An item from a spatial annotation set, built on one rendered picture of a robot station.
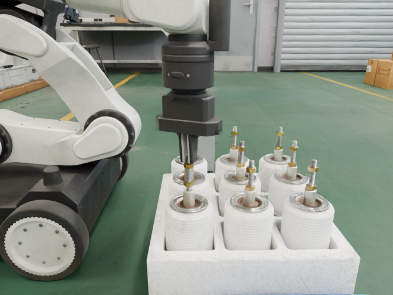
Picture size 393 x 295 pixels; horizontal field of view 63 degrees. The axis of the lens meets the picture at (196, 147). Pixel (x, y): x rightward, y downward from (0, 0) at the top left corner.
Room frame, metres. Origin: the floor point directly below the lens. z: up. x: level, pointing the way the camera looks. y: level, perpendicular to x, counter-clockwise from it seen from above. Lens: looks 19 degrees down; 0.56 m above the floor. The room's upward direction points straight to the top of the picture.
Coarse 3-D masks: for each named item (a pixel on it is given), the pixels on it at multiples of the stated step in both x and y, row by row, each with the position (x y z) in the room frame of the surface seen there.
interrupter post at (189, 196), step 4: (184, 188) 0.56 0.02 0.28; (192, 188) 0.56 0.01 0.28; (184, 192) 0.55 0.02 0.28; (188, 192) 0.54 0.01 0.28; (192, 192) 0.55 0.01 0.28; (184, 196) 0.55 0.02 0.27; (188, 196) 0.54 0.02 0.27; (192, 196) 0.55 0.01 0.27; (184, 200) 0.55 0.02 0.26; (188, 200) 0.54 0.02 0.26; (192, 200) 0.55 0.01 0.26; (184, 204) 0.55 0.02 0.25; (188, 204) 0.54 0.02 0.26; (192, 204) 0.55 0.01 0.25
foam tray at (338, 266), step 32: (160, 192) 0.74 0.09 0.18; (160, 224) 0.59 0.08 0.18; (160, 256) 0.49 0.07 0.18; (192, 256) 0.49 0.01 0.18; (224, 256) 0.49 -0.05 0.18; (256, 256) 0.49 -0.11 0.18; (288, 256) 0.49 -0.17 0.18; (320, 256) 0.49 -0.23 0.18; (352, 256) 0.49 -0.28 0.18; (160, 288) 0.48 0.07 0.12; (192, 288) 0.48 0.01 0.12; (224, 288) 0.48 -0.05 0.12; (256, 288) 0.48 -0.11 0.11; (288, 288) 0.48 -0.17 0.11; (320, 288) 0.48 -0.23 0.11; (352, 288) 0.48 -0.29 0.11
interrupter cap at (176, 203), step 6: (174, 198) 0.57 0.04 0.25; (180, 198) 0.57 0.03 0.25; (198, 198) 0.57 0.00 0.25; (204, 198) 0.57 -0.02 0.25; (174, 204) 0.55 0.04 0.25; (180, 204) 0.55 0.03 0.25; (198, 204) 0.55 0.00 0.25; (204, 204) 0.55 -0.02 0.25; (174, 210) 0.53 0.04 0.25; (180, 210) 0.52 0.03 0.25; (186, 210) 0.52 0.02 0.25; (192, 210) 0.52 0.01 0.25; (198, 210) 0.52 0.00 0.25
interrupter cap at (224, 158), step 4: (220, 156) 0.81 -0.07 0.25; (224, 156) 0.81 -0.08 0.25; (228, 156) 0.81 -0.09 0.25; (244, 156) 0.81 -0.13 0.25; (220, 160) 0.78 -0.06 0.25; (224, 160) 0.78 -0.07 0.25; (228, 160) 0.79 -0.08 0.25; (244, 160) 0.78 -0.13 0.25; (232, 164) 0.76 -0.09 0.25; (236, 164) 0.76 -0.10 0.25
